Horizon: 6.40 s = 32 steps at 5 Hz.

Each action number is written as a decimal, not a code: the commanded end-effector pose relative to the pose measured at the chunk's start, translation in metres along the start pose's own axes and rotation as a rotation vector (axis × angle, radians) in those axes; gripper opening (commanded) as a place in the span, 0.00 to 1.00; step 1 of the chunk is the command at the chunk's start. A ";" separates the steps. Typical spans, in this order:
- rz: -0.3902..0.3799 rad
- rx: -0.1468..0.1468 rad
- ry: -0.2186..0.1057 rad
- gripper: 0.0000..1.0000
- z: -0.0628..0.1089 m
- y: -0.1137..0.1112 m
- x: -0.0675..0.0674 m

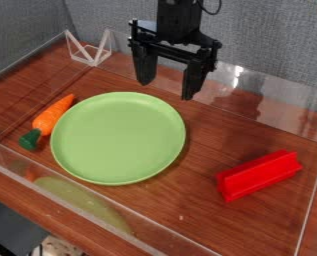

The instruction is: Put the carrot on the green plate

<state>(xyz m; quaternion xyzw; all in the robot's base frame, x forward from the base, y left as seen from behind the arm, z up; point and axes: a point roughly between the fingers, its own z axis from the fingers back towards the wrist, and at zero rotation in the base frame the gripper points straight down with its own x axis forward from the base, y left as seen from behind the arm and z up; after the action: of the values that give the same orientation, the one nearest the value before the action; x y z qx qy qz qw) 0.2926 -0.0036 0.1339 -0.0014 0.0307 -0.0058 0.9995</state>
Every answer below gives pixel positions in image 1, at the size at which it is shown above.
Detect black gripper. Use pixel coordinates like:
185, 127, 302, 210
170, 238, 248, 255
129, 0, 222, 100

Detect orange toy carrot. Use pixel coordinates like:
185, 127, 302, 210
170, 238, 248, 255
19, 94, 75, 150

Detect green plate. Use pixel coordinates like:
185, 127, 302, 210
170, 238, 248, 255
50, 92, 186, 186

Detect red plastic block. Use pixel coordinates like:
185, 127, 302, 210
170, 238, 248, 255
216, 150, 302, 202

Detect black cable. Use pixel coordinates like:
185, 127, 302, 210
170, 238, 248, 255
195, 0, 224, 16

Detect clear acrylic enclosure wall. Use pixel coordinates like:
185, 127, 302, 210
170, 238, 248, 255
0, 31, 317, 256

